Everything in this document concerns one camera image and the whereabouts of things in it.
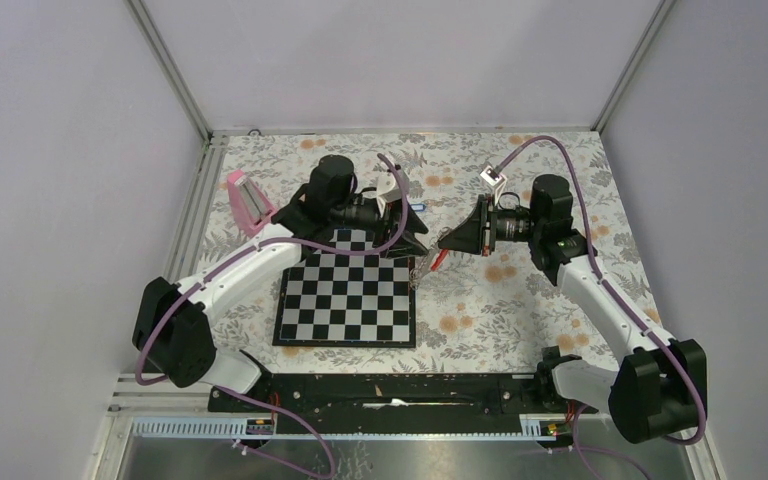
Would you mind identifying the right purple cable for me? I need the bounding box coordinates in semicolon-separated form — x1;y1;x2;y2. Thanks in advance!
495;135;709;480

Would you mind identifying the purple cable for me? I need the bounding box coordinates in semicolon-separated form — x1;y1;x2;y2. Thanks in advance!
495;135;709;480
134;153;412;480

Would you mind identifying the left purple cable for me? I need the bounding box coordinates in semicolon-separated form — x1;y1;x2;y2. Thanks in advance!
134;153;412;480

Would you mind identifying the keyring with red fob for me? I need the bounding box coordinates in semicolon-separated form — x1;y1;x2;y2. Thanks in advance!
409;246;440;290

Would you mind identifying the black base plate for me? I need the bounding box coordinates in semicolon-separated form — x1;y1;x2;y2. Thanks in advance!
208;373;573;437

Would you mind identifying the floral table mat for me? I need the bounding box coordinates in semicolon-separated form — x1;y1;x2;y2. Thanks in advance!
214;132;658;373

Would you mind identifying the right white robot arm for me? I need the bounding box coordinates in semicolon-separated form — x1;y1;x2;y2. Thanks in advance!
437;174;707;444

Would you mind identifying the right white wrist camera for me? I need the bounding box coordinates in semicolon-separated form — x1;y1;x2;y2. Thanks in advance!
480;164;508;207

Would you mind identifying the black white chessboard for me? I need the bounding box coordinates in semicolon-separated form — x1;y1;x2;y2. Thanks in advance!
272;251;416;349

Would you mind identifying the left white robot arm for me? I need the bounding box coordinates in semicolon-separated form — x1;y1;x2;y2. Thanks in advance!
132;155;428;411

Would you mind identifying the pink metronome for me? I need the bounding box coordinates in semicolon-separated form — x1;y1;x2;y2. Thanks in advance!
226;170;277;237

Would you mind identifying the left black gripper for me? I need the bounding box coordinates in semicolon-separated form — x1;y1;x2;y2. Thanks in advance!
330;196;429;258

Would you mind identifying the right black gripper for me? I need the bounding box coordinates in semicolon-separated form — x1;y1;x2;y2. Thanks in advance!
438;194;544;257

